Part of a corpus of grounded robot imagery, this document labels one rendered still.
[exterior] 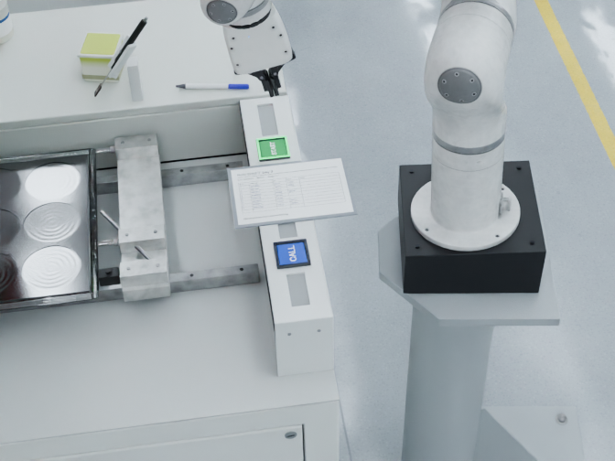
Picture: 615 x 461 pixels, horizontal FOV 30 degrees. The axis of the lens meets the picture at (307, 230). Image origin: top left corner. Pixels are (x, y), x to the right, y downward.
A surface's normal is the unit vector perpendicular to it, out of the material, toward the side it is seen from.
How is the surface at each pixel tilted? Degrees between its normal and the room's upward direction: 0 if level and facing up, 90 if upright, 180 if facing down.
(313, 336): 90
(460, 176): 88
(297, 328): 90
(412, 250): 3
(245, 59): 90
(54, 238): 0
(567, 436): 0
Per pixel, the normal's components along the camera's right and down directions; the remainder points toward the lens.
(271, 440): 0.14, 0.72
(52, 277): -0.02, -0.69
